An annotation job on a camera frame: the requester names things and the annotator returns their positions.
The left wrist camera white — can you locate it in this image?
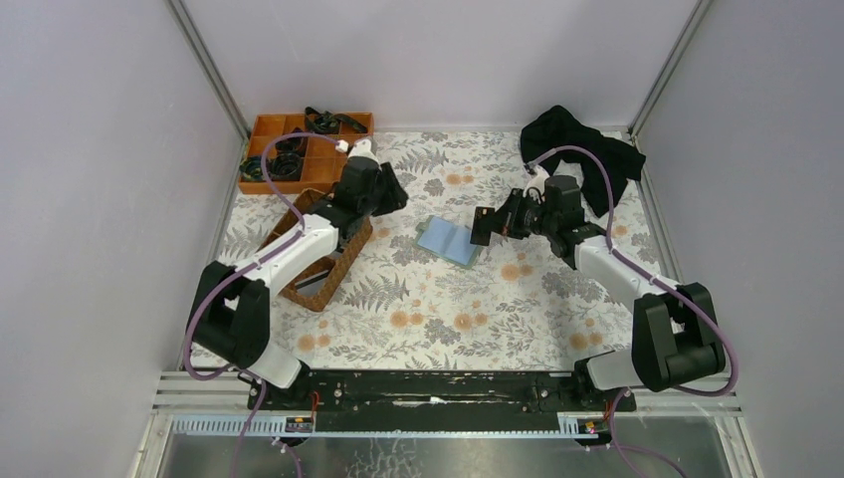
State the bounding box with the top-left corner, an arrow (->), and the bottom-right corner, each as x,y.
335,136 -> 377,161

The floral table mat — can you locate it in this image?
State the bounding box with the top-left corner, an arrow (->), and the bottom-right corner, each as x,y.
191,130 -> 681,372

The black strap coil lower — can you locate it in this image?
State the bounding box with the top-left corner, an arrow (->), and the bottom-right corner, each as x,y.
272,152 -> 306,182

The black strap coil middle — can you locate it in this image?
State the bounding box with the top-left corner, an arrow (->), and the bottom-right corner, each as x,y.
276,127 -> 310,157

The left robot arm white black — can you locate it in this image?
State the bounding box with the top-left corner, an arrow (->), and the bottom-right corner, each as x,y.
186,156 -> 408,389

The green card holder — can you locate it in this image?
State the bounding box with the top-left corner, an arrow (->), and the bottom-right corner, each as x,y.
414,216 -> 480,269

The orange divided tray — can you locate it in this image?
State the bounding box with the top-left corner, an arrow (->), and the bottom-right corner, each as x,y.
239,107 -> 375,194

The white slotted cable duct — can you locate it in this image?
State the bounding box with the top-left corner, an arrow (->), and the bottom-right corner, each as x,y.
171,413 -> 609,441

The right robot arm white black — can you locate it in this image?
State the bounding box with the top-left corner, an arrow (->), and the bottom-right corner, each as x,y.
471,175 -> 728,391

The card in basket lower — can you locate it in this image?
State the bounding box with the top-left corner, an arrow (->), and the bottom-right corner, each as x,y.
294,271 -> 329,290

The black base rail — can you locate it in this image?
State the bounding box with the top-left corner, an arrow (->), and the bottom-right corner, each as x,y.
237,368 -> 637,423

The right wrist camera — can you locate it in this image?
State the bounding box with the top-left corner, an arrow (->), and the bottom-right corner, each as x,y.
523,165 -> 549,202

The black strap coil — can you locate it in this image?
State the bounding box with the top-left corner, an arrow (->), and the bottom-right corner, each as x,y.
240,155 -> 275,183
272,152 -> 306,182
276,127 -> 310,157

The black strap top tray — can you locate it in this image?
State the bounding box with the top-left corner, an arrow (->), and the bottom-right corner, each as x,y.
304,107 -> 369,136

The woven brown basket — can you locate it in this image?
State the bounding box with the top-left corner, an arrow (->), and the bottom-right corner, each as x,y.
259,188 -> 373,312

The black strap coil left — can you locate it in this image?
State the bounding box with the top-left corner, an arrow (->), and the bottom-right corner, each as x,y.
240,155 -> 275,183

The black cloth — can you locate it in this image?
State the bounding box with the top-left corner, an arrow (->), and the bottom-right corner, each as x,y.
520,105 -> 646,217

